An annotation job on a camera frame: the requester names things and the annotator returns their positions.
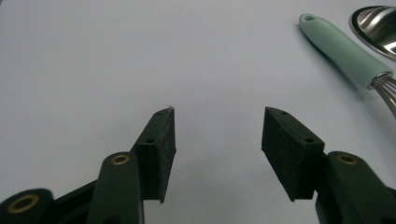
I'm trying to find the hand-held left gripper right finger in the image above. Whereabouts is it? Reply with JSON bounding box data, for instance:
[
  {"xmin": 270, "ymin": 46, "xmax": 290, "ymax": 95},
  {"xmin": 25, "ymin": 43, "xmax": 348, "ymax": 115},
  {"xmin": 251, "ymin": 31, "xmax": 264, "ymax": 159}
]
[{"xmin": 261, "ymin": 106, "xmax": 396, "ymax": 224}]

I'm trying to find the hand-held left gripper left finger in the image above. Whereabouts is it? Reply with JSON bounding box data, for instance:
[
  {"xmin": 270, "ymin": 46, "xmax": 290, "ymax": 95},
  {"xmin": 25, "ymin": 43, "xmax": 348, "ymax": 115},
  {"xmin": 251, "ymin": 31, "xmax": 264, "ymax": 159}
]
[{"xmin": 85, "ymin": 105, "xmax": 177, "ymax": 224}]

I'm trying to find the whisk with mint green handle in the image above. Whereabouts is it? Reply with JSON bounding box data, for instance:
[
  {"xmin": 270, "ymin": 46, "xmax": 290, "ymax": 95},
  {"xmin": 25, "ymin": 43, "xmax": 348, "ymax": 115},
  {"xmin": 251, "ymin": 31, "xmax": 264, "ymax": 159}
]
[{"xmin": 298, "ymin": 12, "xmax": 396, "ymax": 119}]

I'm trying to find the stainless steel bowl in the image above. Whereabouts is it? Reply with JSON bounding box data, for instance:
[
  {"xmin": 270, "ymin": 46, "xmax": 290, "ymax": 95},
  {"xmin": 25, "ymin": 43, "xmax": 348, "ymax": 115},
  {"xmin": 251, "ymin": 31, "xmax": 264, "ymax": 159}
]
[{"xmin": 348, "ymin": 5, "xmax": 396, "ymax": 63}]

